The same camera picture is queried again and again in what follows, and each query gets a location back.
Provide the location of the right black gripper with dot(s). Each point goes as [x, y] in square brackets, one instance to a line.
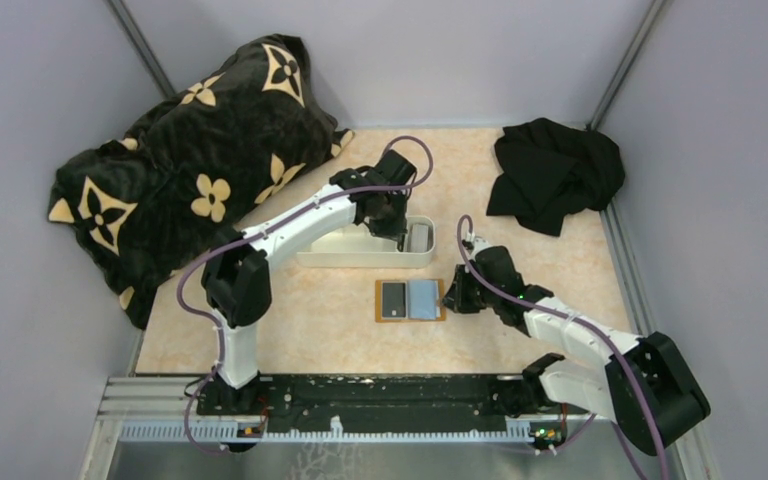
[461, 295]

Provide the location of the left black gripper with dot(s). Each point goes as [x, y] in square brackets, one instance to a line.
[391, 221]

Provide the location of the stack of white cards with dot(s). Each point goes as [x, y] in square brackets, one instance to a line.
[419, 238]

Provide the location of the white oblong plastic tray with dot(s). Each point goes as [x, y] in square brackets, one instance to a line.
[354, 247]

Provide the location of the mustard leather card holder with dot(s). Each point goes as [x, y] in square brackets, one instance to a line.
[424, 301]

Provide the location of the black VIP credit card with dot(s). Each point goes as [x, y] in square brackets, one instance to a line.
[393, 300]

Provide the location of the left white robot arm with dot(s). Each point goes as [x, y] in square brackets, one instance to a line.
[237, 280]

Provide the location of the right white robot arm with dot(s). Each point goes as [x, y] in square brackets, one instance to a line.
[642, 384]

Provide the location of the crumpled black cloth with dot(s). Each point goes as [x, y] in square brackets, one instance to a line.
[549, 171]

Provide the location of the black floral patterned pillow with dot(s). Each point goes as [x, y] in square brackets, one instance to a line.
[143, 206]

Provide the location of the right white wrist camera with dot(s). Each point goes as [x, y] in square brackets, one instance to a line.
[474, 244]

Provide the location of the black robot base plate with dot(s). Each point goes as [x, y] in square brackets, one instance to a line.
[378, 404]

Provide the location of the aluminium frame rail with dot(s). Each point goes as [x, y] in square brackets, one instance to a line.
[164, 409]

